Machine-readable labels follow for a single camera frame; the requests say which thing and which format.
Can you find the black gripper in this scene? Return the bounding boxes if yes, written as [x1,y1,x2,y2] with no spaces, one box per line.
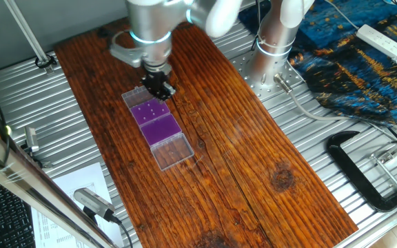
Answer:
[141,70,178,102]

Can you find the purple pipette tip box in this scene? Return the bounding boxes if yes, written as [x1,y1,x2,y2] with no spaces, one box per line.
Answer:
[121,85,171,126]
[139,113,195,172]

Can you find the brown wooden board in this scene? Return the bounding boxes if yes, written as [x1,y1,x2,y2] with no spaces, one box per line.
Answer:
[53,17,360,248]

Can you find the thin aluminium pole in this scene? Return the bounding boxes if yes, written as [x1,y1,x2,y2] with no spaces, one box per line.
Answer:
[2,0,57,76]

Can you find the white printed paper sheet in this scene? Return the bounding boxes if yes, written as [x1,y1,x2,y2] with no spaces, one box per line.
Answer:
[31,162,125,248]

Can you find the silver metal beam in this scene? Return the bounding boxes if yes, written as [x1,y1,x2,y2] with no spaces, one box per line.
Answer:
[0,116,116,248]

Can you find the blue patterned cloth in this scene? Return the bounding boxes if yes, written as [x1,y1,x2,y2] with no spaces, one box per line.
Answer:
[238,0,397,129]

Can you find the black keyboard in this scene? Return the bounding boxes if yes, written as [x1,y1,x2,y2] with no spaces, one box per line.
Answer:
[0,170,37,248]

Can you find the black C-clamp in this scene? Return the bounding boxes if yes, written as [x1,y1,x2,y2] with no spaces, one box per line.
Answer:
[325,130,397,214]

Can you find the white power strip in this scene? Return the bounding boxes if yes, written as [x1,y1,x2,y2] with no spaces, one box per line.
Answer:
[356,23,397,60]

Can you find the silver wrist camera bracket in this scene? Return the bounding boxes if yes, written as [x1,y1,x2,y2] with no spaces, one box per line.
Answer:
[110,43,145,69]

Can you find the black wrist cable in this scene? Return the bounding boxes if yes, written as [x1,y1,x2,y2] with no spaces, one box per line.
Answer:
[96,26,133,49]

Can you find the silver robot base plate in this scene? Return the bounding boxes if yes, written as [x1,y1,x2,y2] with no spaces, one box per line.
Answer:
[231,51,306,103]

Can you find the grey hose with metal connector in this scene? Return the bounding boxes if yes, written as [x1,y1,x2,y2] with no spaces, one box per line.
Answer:
[273,73,397,139]

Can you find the large silver camera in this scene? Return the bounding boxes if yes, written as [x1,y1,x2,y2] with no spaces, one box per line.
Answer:
[73,187,122,225]

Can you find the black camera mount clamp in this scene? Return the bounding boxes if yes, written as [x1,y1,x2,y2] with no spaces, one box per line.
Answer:
[19,144,53,170]

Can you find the small silver camera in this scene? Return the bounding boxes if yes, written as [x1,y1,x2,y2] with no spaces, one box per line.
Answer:
[23,125,40,154]

